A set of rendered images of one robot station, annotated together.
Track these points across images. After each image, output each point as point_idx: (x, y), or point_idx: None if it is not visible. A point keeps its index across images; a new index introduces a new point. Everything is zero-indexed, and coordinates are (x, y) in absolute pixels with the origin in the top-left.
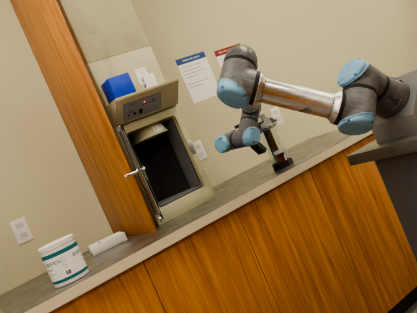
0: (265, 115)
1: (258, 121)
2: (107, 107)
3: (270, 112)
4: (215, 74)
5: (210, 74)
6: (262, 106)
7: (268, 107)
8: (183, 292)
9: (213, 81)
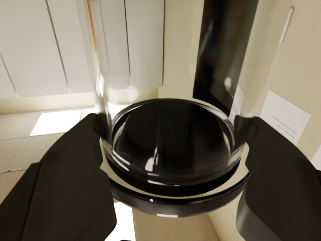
0: (294, 37)
1: (314, 37)
2: None
3: (283, 38)
4: (308, 156)
5: (316, 166)
6: (287, 55)
7: (280, 47)
8: None
9: (320, 155)
